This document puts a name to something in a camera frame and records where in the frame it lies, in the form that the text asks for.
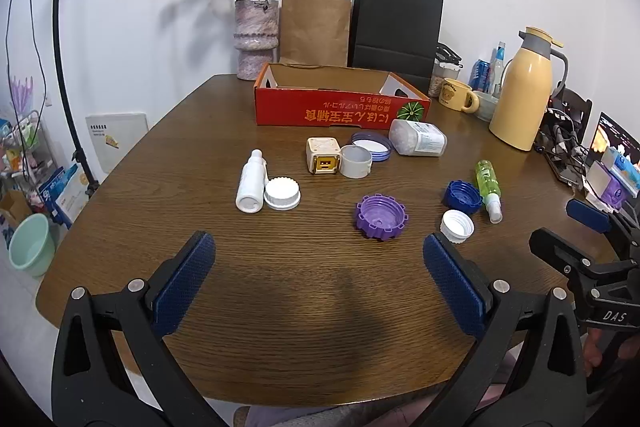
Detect purple notched cap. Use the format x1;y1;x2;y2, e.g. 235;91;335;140
355;194;411;242

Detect clear bottle with blue cap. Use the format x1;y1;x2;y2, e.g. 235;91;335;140
487;41;508;96

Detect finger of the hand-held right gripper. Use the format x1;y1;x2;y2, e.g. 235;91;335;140
529;228;609;296
566;198;640;253

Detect clear container with black clips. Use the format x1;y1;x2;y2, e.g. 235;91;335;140
429;43;463;96

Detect cream cube power adapter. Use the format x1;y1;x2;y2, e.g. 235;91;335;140
306;137;343;175

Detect blue tissue pack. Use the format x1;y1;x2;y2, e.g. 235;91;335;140
600;147;640;198

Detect white flat carton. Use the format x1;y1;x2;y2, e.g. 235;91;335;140
85;111;150;185

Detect white cables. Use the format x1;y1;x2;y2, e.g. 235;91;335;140
547;107;587;160

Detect green plastic basin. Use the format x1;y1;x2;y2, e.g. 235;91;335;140
7;213;56;278

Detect purple tissue pack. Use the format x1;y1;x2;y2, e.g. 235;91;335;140
585;162;626;210

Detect person's right hand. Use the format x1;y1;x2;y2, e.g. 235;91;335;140
581;328;604;379

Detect white plastic bottle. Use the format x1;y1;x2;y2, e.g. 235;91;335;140
235;149;268;212

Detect yellow thermos jug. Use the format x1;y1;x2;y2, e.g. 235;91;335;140
489;27;571;152

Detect blue drink can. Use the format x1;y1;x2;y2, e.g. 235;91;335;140
470;59;493;90

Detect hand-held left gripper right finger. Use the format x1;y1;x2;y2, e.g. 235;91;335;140
422;232;588;427

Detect small white cap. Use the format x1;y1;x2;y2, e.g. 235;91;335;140
440;209;475;244

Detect laptop screen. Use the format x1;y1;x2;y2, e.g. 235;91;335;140
590;112;640;168

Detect yellow mug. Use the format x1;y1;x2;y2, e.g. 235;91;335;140
439;78;480;114

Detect small cardboard box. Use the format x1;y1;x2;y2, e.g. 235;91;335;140
0;189;33;228

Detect red cardboard box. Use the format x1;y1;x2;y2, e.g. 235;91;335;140
254;62;432;126

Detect wire storage cart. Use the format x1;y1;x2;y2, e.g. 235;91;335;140
0;107;56;188

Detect black phone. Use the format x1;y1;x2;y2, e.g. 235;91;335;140
542;147;587;186

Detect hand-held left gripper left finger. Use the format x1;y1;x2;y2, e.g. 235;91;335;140
50;231;231;427

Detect green spray bottle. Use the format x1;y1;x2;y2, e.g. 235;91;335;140
475;160;503;224

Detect pink mottled vase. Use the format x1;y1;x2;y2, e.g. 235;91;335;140
235;0;280;81

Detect black light stand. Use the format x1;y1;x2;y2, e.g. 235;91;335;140
49;0;101;202

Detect blue-rimmed jar lid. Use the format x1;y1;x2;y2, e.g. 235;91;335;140
351;131;394;162

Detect pale grey ceramic cup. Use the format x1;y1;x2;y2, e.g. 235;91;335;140
472;91;501;122

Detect blue and white packs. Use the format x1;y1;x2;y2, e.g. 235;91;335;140
37;164;96;228

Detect clear cotton swab jar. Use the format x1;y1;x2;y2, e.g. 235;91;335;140
388;119;448;156

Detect black paper bag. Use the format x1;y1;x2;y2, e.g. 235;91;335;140
347;0;444;95

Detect brown paper bag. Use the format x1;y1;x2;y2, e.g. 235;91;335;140
279;0;352;68

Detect white ribbed cap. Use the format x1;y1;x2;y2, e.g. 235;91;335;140
263;177;302;210

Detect blue notched cap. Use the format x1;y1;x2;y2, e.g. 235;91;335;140
443;180;483;214

